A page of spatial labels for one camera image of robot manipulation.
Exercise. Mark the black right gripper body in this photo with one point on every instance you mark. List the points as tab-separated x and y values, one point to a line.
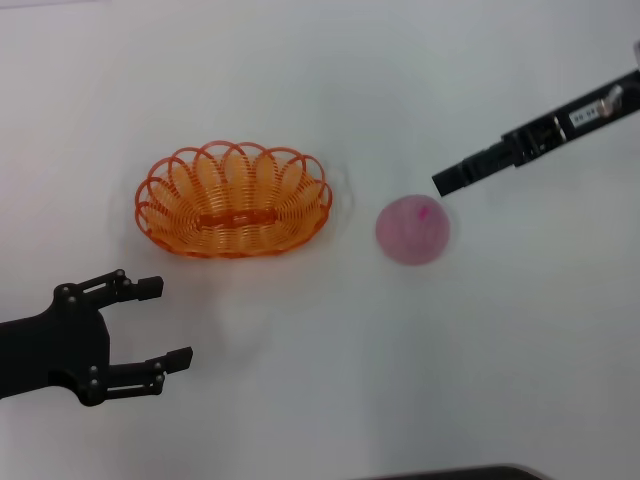
575	120

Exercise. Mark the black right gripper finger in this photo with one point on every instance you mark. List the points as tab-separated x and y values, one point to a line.
455	177

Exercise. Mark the pink peach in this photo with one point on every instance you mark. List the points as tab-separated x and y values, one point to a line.
412	230

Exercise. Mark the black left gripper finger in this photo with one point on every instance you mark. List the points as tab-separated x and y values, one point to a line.
150	287
180	357

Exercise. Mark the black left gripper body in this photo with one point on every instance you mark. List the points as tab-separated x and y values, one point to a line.
55	350

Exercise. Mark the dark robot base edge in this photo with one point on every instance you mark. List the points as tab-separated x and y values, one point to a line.
475	474

